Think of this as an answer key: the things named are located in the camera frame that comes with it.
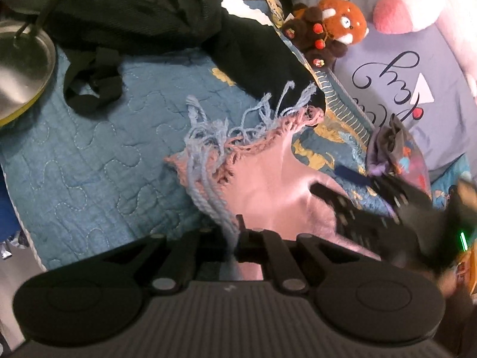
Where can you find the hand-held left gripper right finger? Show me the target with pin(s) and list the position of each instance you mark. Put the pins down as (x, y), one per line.
(253, 246)

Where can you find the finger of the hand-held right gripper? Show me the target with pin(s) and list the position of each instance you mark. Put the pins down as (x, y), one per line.
(346, 216)
(350, 174)

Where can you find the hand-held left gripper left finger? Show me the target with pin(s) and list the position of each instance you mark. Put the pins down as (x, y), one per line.
(220, 246)

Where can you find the pink and blue tasselled scarf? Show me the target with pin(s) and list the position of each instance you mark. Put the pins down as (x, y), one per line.
(268, 171)

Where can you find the grey printed folded shirt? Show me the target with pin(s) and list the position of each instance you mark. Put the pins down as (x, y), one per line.
(413, 160)

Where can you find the grey pillow with script print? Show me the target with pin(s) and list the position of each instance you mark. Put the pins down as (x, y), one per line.
(439, 126)

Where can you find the black folded garment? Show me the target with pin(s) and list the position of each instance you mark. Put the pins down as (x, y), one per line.
(261, 56)

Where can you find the blue deer print quilt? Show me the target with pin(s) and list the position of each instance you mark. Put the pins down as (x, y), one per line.
(93, 156)

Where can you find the red panda plush toy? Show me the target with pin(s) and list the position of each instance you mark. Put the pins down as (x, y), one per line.
(343, 18)

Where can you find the pink plush toy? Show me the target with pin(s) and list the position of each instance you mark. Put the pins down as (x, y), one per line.
(402, 7)

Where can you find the white ruffled garment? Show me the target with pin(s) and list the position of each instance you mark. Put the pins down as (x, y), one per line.
(242, 7)

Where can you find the black jacket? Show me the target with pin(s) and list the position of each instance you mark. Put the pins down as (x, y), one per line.
(130, 11)

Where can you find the round metal plate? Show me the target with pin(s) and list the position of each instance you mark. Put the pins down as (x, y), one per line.
(22, 67)

